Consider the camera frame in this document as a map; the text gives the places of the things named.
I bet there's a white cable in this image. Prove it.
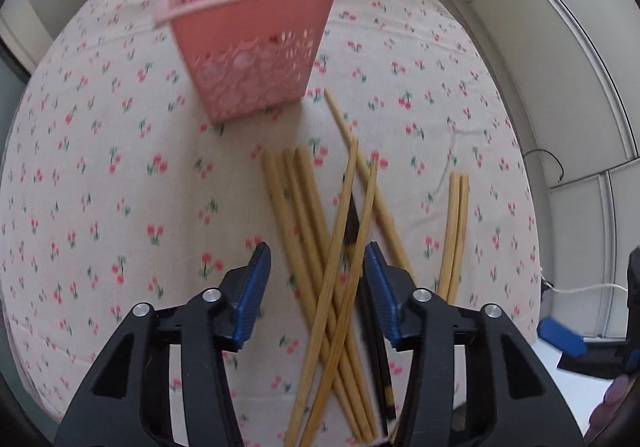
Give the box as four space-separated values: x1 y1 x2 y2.
540 276 630 297

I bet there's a black lacquered chopstick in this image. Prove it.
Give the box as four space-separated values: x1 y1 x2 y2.
342 176 397 437

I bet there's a wooden chopstick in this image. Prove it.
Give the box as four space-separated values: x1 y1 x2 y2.
437 172 461 300
447 173 470 305
300 159 378 446
262 150 330 446
283 148 375 443
285 137 358 446
323 87 414 278
300 139 376 446

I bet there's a black cable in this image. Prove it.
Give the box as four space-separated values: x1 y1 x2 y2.
520 148 566 184

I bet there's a pink perforated plastic basket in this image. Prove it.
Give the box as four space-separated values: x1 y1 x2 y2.
154 0 334 123

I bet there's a cherry print tablecloth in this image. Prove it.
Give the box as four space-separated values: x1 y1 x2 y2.
1 0 540 446

